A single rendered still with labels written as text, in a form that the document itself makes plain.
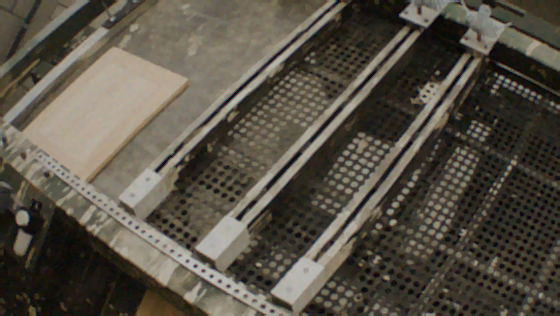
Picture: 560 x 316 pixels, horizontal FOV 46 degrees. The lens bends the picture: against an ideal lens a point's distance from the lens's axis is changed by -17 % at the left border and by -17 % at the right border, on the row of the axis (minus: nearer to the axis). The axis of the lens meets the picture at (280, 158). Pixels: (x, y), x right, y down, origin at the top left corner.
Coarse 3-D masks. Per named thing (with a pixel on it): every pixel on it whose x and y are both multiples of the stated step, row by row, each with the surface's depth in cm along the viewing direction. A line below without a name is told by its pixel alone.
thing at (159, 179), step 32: (352, 0) 243; (320, 32) 235; (256, 64) 224; (288, 64) 227; (224, 96) 216; (256, 96) 220; (192, 128) 209; (224, 128) 213; (160, 160) 202; (192, 160) 207; (128, 192) 196; (160, 192) 200
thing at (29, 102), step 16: (128, 16) 257; (96, 32) 252; (112, 32) 253; (80, 48) 247; (96, 48) 250; (64, 64) 242; (80, 64) 246; (48, 80) 237; (32, 96) 233; (16, 112) 228
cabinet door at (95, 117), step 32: (96, 64) 242; (128, 64) 240; (64, 96) 233; (96, 96) 231; (128, 96) 229; (160, 96) 227; (32, 128) 225; (64, 128) 223; (96, 128) 221; (128, 128) 219; (64, 160) 213; (96, 160) 212
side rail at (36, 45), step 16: (80, 0) 267; (112, 0) 278; (64, 16) 261; (80, 16) 266; (96, 16) 274; (48, 32) 256; (64, 32) 263; (32, 48) 251; (48, 48) 259; (16, 64) 247; (32, 64) 254; (0, 80) 242; (16, 80) 250; (0, 96) 246
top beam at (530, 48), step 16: (368, 0) 248; (384, 0) 243; (400, 0) 238; (448, 16) 229; (464, 16) 229; (432, 32) 239; (448, 32) 233; (464, 32) 228; (512, 32) 222; (496, 48) 223; (512, 48) 218; (528, 48) 217; (544, 48) 216; (512, 64) 222; (528, 64) 217; (544, 64) 212; (544, 80) 216
